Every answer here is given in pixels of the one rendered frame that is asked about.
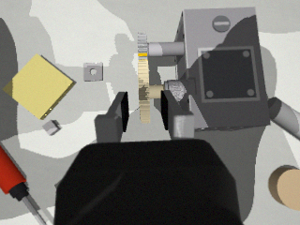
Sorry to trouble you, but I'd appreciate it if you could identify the pale yellow square pad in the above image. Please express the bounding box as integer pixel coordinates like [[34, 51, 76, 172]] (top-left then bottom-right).
[[3, 53, 75, 120]]

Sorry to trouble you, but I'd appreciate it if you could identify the tan gear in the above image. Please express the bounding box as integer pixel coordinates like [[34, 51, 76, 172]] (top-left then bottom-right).
[[138, 60, 169, 124]]

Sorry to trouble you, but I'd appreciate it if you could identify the red cylinder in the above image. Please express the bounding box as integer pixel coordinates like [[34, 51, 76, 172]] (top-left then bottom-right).
[[0, 145, 47, 225]]

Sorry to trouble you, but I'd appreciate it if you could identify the grey square washer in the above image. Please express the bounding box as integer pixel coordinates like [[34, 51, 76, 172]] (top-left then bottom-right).
[[83, 63, 103, 82]]

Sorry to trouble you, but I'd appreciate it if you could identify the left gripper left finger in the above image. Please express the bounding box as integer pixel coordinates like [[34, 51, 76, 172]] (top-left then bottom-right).
[[94, 92, 129, 143]]

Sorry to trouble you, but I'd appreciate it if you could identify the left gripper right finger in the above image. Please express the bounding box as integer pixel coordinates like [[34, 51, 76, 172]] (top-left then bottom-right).
[[160, 90, 195, 140]]

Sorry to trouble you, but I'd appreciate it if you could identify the grey metal shaft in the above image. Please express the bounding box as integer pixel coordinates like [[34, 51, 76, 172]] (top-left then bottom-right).
[[267, 97, 300, 139]]

